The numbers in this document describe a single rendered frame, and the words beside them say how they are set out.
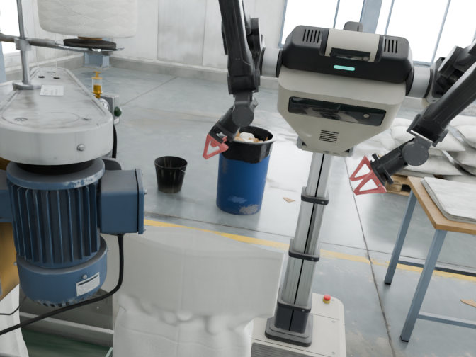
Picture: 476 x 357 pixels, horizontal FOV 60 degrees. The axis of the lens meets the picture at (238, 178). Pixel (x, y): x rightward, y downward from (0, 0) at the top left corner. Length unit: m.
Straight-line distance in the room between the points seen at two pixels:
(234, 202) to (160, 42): 6.48
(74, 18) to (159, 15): 8.68
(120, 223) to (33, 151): 0.19
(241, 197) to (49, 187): 2.74
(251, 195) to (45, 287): 2.70
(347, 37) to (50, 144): 0.80
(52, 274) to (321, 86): 0.92
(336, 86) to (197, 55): 8.00
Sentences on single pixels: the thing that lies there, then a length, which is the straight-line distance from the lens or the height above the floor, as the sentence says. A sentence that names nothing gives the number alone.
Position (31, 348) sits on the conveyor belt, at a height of 0.38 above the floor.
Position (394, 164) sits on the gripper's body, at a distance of 1.16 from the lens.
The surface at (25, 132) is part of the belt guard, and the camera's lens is 0.65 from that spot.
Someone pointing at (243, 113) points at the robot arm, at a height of 1.35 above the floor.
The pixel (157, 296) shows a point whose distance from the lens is 1.14.
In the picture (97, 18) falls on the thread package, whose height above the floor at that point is 1.56.
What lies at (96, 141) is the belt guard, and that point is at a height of 1.39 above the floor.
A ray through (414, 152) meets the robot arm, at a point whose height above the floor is 1.32.
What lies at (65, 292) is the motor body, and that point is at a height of 1.13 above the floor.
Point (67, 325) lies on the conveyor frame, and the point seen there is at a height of 0.42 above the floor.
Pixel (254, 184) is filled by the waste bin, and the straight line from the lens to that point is 3.33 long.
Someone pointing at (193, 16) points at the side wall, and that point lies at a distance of 9.21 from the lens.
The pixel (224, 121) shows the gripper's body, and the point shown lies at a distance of 1.15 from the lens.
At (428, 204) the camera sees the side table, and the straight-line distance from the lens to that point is 2.38.
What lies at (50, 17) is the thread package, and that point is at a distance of 0.78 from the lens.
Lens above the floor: 1.61
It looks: 23 degrees down
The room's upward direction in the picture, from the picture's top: 7 degrees clockwise
